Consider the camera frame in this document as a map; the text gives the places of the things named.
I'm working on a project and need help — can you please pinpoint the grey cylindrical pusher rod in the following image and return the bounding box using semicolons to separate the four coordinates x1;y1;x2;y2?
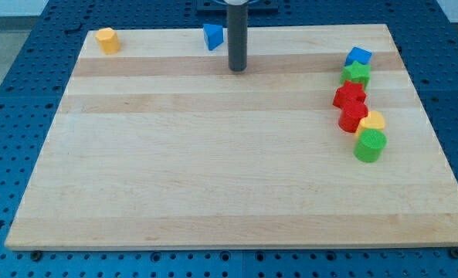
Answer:
226;2;249;72

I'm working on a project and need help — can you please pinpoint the blue triangle block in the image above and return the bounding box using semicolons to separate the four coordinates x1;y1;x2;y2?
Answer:
203;24;224;51

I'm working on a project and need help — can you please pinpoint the blue cube block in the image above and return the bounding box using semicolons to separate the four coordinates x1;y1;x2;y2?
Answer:
344;46;372;66

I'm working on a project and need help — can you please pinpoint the yellow hexagon block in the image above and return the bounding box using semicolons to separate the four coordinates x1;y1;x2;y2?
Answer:
95;27;120;55

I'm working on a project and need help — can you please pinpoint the green star block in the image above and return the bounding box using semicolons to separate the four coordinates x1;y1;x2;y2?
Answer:
340;61;371;89

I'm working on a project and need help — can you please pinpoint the red star block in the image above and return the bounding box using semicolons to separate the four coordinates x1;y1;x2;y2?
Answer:
332;80;367;108

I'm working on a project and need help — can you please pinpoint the light wooden board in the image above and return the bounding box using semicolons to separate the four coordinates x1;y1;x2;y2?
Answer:
5;24;458;251

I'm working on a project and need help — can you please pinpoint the red cylinder block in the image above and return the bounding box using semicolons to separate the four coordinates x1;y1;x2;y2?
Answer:
338;100;368;133

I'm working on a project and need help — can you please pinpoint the yellow heart block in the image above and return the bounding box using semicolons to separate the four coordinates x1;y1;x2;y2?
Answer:
355;110;385;139

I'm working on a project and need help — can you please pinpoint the green cylinder block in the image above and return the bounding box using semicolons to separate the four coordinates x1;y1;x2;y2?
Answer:
353;129;387;163

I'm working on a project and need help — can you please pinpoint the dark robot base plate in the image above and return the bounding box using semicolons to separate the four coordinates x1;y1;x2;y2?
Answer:
194;0;280;14

